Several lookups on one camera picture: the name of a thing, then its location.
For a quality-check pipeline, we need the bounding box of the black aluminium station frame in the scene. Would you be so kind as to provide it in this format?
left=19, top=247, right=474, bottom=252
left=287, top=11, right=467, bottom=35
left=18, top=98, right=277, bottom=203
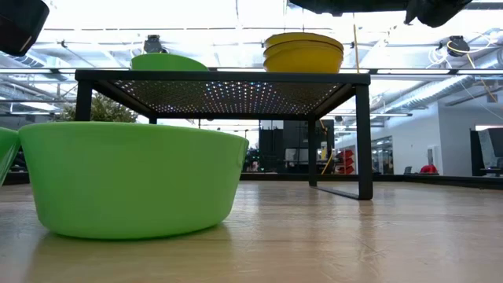
left=0, top=171, right=503, bottom=190

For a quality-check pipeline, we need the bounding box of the black cabinet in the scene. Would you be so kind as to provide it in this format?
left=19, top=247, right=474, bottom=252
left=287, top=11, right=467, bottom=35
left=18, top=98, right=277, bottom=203
left=258, top=119, right=336, bottom=175

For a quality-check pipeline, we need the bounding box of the black perforated metal rack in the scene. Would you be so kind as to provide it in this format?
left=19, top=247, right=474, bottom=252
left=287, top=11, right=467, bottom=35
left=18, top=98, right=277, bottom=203
left=74, top=69, right=374, bottom=201

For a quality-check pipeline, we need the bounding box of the red bin shelf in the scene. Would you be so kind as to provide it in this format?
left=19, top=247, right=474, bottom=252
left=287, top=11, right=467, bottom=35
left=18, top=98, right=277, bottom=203
left=336, top=148, right=357, bottom=175

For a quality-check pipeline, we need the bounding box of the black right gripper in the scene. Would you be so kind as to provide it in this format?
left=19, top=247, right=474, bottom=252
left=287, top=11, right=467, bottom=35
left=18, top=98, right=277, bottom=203
left=288, top=0, right=409, bottom=17

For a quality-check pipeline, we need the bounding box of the green plastic mini bowl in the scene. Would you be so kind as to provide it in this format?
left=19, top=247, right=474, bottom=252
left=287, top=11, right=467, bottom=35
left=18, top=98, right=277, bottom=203
left=0, top=127, right=21, bottom=188
left=130, top=53, right=210, bottom=72
left=17, top=120, right=250, bottom=241

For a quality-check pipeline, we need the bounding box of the black screen panel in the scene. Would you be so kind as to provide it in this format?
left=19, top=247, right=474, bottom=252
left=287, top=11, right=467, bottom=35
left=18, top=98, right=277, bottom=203
left=469, top=127, right=503, bottom=177

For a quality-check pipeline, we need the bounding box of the potted green plant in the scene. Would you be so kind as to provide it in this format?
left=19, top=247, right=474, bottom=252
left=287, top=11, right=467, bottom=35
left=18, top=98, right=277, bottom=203
left=54, top=93, right=139, bottom=123

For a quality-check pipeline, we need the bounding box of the yellow patterned mini bowl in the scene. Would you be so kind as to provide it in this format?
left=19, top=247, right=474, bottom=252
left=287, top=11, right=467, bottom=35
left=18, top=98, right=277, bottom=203
left=263, top=46, right=345, bottom=74
left=265, top=31, right=345, bottom=52
left=263, top=38, right=345, bottom=58

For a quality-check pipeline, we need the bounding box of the black ceiling cable reel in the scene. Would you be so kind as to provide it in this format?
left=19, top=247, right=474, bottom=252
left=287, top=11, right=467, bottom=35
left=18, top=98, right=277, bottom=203
left=142, top=34, right=171, bottom=55
left=445, top=35, right=472, bottom=58

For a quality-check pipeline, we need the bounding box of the yellow hanging cable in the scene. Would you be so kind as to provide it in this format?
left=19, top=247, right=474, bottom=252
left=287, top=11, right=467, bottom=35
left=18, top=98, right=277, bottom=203
left=320, top=23, right=362, bottom=176

